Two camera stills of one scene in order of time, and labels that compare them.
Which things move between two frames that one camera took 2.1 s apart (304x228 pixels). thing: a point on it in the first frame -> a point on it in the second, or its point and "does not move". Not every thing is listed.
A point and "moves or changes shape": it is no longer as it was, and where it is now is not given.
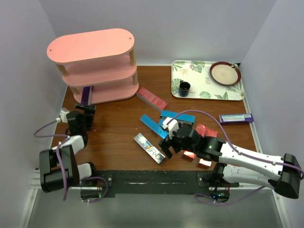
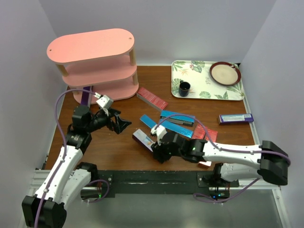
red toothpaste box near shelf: [152, 98] does not move
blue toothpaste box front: [155, 126] does not move
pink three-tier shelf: [102, 61] does not move
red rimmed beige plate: [225, 73] does not move
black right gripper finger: [182, 122] -> [169, 154]
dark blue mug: [184, 88] does not move
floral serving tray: [202, 85] does not move
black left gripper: [88, 113] -> [119, 125]
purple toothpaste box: [235, 118] does not move
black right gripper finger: [165, 145] -> [158, 153]
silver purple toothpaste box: [149, 148] moves or changes shape
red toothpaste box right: [210, 133] does not move
